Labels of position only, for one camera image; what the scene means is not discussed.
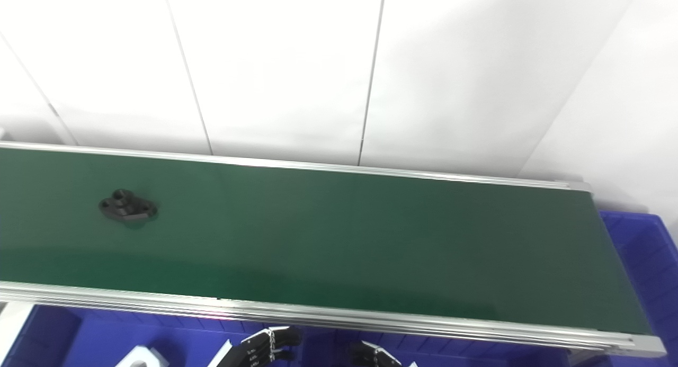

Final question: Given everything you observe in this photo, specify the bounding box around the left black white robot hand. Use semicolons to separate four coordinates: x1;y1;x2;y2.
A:
207;326;302;367

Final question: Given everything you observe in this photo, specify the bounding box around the blue bin at conveyor end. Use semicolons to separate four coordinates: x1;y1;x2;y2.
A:
569;211;678;367

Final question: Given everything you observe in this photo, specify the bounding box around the white block part with hole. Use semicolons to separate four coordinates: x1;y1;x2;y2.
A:
114;346;170;367

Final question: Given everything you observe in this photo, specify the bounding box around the blue bin with black parts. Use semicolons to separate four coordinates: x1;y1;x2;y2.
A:
318;327;583;367

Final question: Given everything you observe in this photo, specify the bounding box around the black flange part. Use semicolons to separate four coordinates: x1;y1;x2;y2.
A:
99;189;158;223

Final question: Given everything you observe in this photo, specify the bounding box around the green conveyor belt aluminium frame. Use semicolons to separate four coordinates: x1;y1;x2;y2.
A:
0;142;667;358

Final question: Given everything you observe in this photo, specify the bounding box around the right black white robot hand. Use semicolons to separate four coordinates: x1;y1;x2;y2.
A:
350;341;419;367

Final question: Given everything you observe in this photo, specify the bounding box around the blue bin with white parts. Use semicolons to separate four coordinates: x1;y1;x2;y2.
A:
0;303;340;367

